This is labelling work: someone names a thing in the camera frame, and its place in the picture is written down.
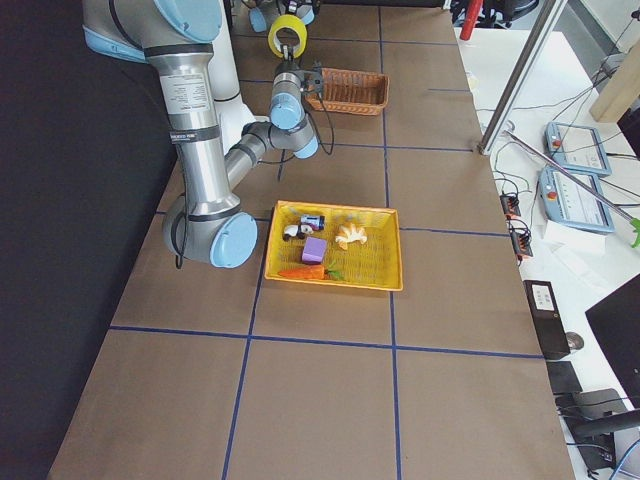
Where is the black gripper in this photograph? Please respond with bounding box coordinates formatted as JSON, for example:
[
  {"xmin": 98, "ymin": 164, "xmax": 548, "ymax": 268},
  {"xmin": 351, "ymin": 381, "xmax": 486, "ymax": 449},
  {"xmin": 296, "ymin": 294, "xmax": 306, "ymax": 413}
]
[{"xmin": 277, "ymin": 45, "xmax": 300, "ymax": 75}]

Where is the yellow tape roll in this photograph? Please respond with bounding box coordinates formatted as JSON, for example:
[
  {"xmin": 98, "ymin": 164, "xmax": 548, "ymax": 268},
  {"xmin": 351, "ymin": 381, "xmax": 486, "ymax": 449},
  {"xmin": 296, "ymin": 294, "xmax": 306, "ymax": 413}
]
[{"xmin": 267, "ymin": 14, "xmax": 308, "ymax": 59}]

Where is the brown wicker basket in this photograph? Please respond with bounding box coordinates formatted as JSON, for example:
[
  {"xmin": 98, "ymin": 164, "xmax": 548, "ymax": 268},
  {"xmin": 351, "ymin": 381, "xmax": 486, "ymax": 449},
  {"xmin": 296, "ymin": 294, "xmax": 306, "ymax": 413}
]
[{"xmin": 306, "ymin": 68, "xmax": 390, "ymax": 116}]

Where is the yellow plastic basket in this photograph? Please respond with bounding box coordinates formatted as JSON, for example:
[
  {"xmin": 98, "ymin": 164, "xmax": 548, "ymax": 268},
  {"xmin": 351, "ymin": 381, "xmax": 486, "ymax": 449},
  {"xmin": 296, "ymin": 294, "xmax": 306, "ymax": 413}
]
[{"xmin": 265, "ymin": 200, "xmax": 403, "ymax": 291}]

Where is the small dark can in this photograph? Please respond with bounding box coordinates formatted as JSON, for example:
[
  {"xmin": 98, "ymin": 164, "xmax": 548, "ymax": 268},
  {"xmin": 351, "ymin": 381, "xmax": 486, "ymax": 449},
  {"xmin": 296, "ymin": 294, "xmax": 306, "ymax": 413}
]
[{"xmin": 300, "ymin": 214, "xmax": 325, "ymax": 231}]

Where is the panda figurine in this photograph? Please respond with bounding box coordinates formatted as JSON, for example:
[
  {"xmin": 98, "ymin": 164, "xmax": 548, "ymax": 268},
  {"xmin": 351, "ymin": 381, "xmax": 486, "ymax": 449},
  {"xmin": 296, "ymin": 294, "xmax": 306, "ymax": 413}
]
[{"xmin": 282, "ymin": 223, "xmax": 315, "ymax": 241}]

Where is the toy croissant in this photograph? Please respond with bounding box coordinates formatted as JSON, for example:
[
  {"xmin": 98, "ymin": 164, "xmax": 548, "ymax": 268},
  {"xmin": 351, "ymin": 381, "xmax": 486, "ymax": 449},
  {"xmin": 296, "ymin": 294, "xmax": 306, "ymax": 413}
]
[{"xmin": 335, "ymin": 223, "xmax": 368, "ymax": 250}]

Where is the purple foam cube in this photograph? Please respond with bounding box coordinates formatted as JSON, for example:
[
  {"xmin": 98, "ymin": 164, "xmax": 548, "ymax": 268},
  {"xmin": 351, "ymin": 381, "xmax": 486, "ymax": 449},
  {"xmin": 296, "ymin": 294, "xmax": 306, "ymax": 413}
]
[{"xmin": 301, "ymin": 236, "xmax": 327, "ymax": 264}]

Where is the red cylinder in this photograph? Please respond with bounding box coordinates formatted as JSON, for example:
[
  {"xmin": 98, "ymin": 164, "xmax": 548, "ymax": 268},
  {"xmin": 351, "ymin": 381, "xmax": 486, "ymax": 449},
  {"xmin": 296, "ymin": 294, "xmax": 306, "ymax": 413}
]
[{"xmin": 459, "ymin": 0, "xmax": 484, "ymax": 41}]

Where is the toy carrot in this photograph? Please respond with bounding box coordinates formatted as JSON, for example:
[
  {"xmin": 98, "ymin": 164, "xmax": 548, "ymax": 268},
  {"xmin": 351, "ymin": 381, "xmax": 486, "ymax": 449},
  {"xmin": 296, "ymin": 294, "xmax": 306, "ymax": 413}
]
[{"xmin": 278, "ymin": 264, "xmax": 344, "ymax": 281}]

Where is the upper teach pendant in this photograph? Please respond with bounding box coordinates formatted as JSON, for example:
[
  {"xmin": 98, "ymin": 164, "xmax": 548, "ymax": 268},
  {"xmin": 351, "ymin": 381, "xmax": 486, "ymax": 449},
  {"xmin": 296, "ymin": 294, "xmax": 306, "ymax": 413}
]
[{"xmin": 545, "ymin": 122, "xmax": 612, "ymax": 177}]

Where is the teach pendant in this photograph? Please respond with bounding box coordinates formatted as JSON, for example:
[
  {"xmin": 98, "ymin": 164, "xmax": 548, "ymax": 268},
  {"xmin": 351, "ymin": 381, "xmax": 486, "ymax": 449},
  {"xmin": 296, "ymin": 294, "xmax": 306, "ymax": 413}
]
[
  {"xmin": 538, "ymin": 166, "xmax": 615, "ymax": 235},
  {"xmin": 545, "ymin": 122, "xmax": 612, "ymax": 177}
]

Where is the lower teach pendant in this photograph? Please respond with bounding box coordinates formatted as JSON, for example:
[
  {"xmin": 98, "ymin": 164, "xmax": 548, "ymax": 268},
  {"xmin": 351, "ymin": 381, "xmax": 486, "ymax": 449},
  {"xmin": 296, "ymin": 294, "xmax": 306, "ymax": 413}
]
[{"xmin": 538, "ymin": 166, "xmax": 615, "ymax": 235}]

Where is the wooden board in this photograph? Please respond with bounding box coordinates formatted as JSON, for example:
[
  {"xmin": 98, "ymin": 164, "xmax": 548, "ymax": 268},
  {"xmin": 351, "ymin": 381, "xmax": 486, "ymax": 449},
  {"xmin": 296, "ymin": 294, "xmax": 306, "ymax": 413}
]
[{"xmin": 590, "ymin": 42, "xmax": 640, "ymax": 123}]

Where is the black power brick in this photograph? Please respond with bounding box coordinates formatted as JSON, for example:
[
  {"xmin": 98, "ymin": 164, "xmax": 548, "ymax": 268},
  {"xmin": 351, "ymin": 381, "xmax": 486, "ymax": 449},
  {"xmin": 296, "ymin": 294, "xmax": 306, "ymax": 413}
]
[{"xmin": 523, "ymin": 280, "xmax": 570, "ymax": 360}]

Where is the black monitor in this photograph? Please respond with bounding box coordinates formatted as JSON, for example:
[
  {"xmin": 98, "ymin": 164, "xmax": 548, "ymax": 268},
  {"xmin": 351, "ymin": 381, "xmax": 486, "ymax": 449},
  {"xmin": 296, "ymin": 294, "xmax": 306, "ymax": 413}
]
[{"xmin": 586, "ymin": 281, "xmax": 639, "ymax": 397}]

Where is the aluminium frame post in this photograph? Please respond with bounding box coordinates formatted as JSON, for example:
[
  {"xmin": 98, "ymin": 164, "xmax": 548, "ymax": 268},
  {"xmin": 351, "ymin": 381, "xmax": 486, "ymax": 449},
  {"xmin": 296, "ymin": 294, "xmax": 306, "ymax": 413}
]
[{"xmin": 478, "ymin": 0, "xmax": 568, "ymax": 156}]

